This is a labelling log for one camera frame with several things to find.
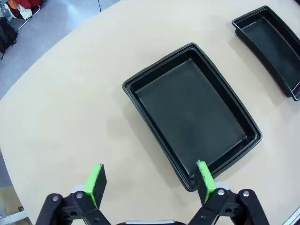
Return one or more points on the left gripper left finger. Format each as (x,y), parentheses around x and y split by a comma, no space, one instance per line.
(96,185)

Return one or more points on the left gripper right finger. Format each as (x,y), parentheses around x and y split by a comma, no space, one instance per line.
(205,182)

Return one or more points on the black plastic ESD tray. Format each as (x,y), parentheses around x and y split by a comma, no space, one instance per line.
(269,39)
(187,110)

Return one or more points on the brown cardboard box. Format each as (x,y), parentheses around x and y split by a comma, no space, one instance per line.
(8,199)

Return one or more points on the black backpack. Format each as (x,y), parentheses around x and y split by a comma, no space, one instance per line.
(7,35)

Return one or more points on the white frame chair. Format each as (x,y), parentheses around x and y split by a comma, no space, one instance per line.
(35,10)

